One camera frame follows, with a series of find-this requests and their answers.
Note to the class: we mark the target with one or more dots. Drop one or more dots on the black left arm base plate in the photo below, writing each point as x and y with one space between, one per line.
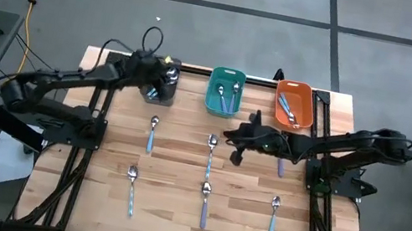
62 135

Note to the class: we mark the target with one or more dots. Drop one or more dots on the teal plastic bin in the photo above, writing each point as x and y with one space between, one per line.
210 104

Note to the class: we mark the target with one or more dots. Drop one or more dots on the small yellow tag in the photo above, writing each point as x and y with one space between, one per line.
167 59

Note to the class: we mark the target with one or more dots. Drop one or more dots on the black aluminium table frame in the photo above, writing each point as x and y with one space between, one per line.
194 70

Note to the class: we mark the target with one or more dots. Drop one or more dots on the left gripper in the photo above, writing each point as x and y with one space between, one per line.
144 79

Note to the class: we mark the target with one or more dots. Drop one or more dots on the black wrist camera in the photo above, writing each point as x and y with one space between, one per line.
268 145
145 60

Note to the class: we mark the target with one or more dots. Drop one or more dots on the black bar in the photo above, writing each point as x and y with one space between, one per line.
5 120

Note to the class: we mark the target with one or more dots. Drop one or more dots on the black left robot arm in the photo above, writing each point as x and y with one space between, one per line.
68 76

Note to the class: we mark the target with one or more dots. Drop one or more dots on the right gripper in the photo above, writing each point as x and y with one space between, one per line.
246 137

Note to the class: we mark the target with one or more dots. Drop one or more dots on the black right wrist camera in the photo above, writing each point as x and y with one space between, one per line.
268 145

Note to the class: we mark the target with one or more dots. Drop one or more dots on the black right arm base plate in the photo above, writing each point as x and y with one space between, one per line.
350 175

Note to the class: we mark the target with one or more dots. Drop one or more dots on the small black table clamp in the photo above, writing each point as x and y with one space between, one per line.
279 75

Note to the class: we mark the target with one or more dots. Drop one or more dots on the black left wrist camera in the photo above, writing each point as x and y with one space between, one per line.
145 60

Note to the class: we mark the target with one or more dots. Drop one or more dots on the orange plastic bin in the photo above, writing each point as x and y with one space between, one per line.
305 107

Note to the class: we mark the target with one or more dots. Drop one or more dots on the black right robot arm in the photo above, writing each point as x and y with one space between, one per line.
337 145

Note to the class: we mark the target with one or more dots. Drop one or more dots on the white paper sheet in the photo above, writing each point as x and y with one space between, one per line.
10 166

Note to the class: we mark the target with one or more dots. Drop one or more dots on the small white floor scrap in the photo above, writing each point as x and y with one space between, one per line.
158 18

